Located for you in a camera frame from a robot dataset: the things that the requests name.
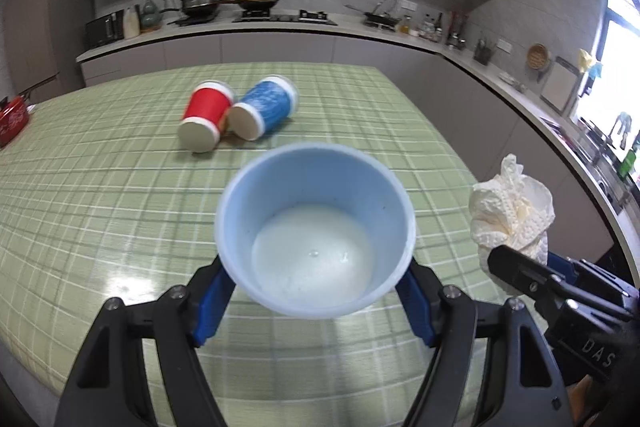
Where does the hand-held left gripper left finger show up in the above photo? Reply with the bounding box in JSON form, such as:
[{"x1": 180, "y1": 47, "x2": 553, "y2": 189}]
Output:
[{"x1": 54, "y1": 257, "x2": 236, "y2": 427}]

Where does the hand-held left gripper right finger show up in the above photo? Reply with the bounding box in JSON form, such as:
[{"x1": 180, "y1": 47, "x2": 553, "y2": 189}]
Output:
[{"x1": 395, "y1": 259, "x2": 573, "y2": 427}]

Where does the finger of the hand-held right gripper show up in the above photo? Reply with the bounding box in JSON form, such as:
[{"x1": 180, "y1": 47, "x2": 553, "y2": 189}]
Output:
[
  {"x1": 486, "y1": 246, "x2": 568, "y2": 308},
  {"x1": 546, "y1": 251, "x2": 640, "y2": 308}
]

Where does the white paper towel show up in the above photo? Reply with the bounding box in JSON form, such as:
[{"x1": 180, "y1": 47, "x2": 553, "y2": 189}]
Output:
[{"x1": 469, "y1": 153, "x2": 556, "y2": 265}]

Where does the light blue plastic cup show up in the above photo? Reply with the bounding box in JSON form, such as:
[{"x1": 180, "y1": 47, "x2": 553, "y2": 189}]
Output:
[{"x1": 215, "y1": 144, "x2": 417, "y2": 320}]

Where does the person's right hand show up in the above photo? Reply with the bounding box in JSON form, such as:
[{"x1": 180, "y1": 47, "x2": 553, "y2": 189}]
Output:
[{"x1": 567, "y1": 377, "x2": 601, "y2": 427}]

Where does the green checked tablecloth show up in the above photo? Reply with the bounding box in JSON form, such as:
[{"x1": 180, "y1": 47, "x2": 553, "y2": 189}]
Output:
[{"x1": 0, "y1": 62, "x2": 506, "y2": 427}]

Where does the grey cutting board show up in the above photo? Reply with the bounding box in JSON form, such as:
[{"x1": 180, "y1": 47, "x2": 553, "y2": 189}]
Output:
[{"x1": 540, "y1": 56, "x2": 581, "y2": 112}]

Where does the red paper cup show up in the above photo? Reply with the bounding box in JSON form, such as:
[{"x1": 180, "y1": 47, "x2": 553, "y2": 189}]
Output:
[{"x1": 178, "y1": 80, "x2": 236, "y2": 154}]

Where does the blue rubber glove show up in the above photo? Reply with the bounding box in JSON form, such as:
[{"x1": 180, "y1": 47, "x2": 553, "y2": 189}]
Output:
[{"x1": 585, "y1": 62, "x2": 603, "y2": 96}]

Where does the blue paper cup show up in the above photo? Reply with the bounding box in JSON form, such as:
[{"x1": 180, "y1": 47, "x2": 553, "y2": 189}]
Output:
[{"x1": 229, "y1": 75, "x2": 299, "y2": 142}]

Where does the round bamboo steamer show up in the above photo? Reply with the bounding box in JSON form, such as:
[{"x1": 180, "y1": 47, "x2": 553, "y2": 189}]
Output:
[{"x1": 526, "y1": 43, "x2": 550, "y2": 70}]

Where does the black utensil holder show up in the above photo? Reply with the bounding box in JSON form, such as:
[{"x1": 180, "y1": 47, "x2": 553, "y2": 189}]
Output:
[{"x1": 472, "y1": 38, "x2": 496, "y2": 65}]

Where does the metal utensil rack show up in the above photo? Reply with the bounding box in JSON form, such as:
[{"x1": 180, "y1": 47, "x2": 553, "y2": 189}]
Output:
[{"x1": 446, "y1": 11, "x2": 468, "y2": 50}]

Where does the red basket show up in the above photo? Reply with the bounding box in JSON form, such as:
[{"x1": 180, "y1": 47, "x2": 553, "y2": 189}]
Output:
[{"x1": 0, "y1": 94, "x2": 31, "y2": 148}]

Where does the white plastic bottle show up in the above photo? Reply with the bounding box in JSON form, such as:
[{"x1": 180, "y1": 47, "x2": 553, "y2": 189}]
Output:
[{"x1": 122, "y1": 7, "x2": 142, "y2": 40}]

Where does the black microwave oven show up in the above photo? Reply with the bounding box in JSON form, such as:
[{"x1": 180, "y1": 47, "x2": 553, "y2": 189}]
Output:
[{"x1": 84, "y1": 13, "x2": 126, "y2": 49}]

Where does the black gas hob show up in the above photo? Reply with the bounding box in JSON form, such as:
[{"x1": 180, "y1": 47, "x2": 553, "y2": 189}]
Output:
[{"x1": 232, "y1": 9, "x2": 338, "y2": 26}]

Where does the black pot with glass lid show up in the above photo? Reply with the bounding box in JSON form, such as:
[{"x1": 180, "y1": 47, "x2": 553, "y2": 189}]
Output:
[{"x1": 180, "y1": 0, "x2": 223, "y2": 18}]

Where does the black wok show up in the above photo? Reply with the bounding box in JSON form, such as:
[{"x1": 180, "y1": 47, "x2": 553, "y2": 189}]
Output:
[{"x1": 220, "y1": 0, "x2": 280, "y2": 12}]

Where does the grey refrigerator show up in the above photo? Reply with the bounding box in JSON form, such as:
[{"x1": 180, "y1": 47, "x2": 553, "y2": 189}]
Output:
[{"x1": 0, "y1": 0, "x2": 86, "y2": 102}]

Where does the black pan with arched handle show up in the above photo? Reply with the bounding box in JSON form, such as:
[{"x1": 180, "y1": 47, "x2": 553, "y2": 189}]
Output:
[{"x1": 345, "y1": 0, "x2": 403, "y2": 28}]

